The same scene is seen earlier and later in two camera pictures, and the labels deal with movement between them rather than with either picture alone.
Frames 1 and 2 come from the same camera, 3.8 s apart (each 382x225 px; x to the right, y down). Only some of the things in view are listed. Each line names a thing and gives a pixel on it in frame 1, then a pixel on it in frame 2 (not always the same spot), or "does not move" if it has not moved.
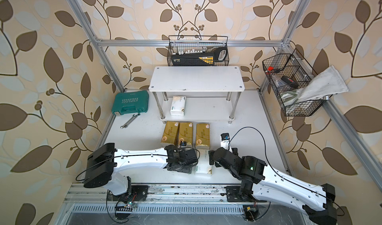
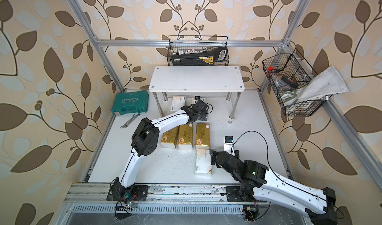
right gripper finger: [211, 154] does not move
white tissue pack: [198, 152] → [194, 101]
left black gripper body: [186, 171] → [205, 118]
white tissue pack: [178, 105] does not move
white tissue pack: [203, 166] does not move
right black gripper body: [235, 171] does not move
